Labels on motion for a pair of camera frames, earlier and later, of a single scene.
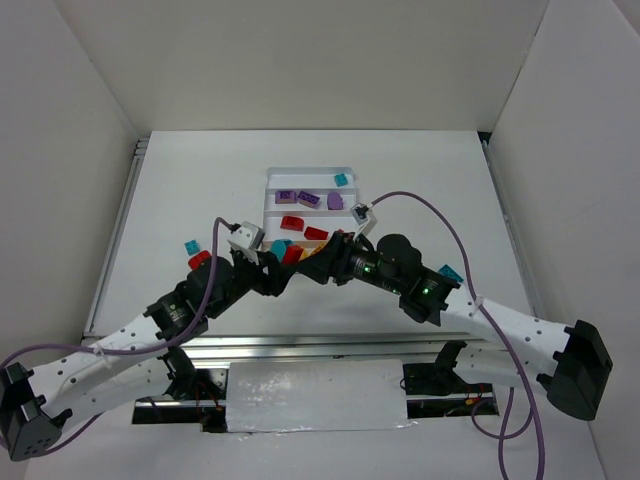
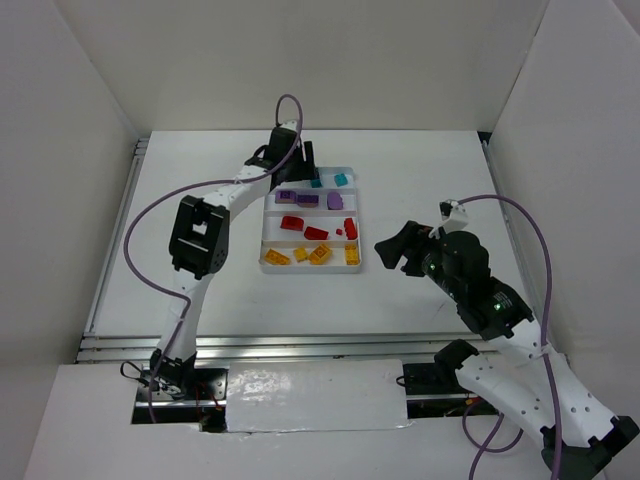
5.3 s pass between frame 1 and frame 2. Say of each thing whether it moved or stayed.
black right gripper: moved
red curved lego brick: stayed
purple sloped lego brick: stayed
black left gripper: moved
